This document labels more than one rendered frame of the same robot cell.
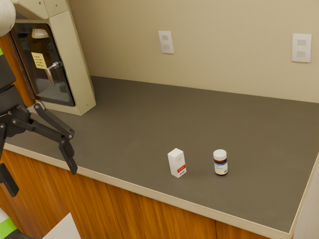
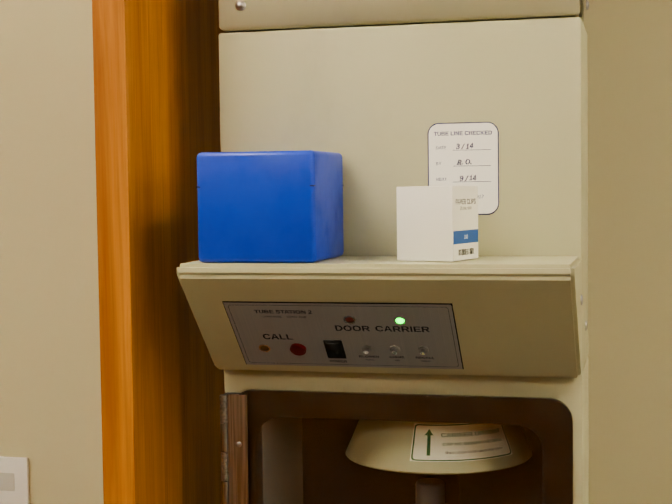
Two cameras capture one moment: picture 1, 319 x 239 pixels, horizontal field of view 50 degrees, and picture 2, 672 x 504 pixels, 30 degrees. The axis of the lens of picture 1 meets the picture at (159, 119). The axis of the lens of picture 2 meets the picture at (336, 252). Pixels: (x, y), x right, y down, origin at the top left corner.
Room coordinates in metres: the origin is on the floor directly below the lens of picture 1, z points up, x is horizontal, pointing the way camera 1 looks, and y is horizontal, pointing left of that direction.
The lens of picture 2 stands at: (0.58, 0.98, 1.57)
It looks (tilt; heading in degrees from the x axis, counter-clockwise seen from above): 3 degrees down; 336
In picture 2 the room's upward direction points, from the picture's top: 1 degrees counter-clockwise
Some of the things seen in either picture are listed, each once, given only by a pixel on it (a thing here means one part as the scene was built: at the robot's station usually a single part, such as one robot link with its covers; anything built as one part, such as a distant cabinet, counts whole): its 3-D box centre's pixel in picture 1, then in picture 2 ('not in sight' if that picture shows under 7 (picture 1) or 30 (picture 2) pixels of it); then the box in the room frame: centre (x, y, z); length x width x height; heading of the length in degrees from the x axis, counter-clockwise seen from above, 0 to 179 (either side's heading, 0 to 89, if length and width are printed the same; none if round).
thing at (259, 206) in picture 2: not in sight; (272, 206); (1.57, 0.60, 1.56); 0.10 x 0.10 x 0.09; 52
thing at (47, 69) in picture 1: (52, 75); not in sight; (1.46, 0.43, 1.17); 0.05 x 0.03 x 0.10; 142
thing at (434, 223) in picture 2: not in sight; (437, 222); (1.48, 0.49, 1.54); 0.05 x 0.05 x 0.06; 36
